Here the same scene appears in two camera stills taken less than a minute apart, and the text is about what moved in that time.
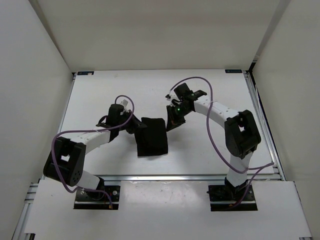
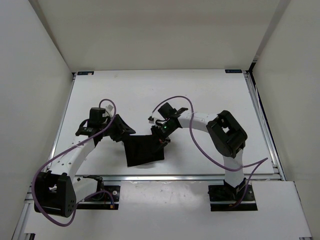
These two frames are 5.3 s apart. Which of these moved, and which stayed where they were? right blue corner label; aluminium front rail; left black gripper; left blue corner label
Moved: left black gripper
Stayed: right blue corner label; left blue corner label; aluminium front rail
